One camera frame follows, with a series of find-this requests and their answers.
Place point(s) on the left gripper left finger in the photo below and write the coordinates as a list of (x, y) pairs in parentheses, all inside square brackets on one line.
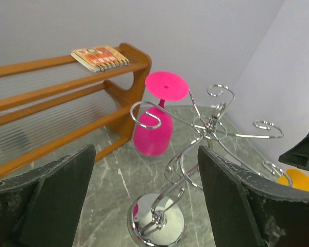
[(42, 207)]

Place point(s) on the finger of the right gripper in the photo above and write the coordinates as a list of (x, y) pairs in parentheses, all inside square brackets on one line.
[(297, 156)]

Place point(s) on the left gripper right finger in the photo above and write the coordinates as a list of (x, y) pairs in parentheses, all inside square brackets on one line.
[(246, 209)]

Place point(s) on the orange wine glass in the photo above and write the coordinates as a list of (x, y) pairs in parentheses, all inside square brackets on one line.
[(299, 179)]

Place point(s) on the pink wine glass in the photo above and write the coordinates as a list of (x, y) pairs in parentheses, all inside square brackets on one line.
[(155, 128)]

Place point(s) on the chrome wine glass rack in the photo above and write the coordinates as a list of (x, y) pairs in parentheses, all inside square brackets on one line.
[(155, 219)]

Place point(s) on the wooden shelf rack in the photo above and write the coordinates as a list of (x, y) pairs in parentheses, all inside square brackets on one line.
[(46, 104)]

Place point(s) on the orange spiral notebook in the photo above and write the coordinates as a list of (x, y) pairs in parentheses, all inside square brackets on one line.
[(100, 58)]

